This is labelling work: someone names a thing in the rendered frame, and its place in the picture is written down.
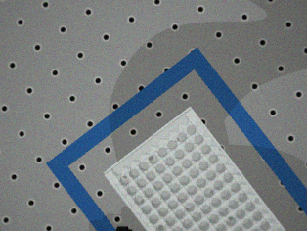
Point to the clear well plate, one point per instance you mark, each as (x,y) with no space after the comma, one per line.
(188,160)

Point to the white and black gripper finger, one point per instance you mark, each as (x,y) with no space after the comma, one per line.
(123,228)

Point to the grey perforated base plate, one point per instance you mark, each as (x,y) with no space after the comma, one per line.
(65,65)

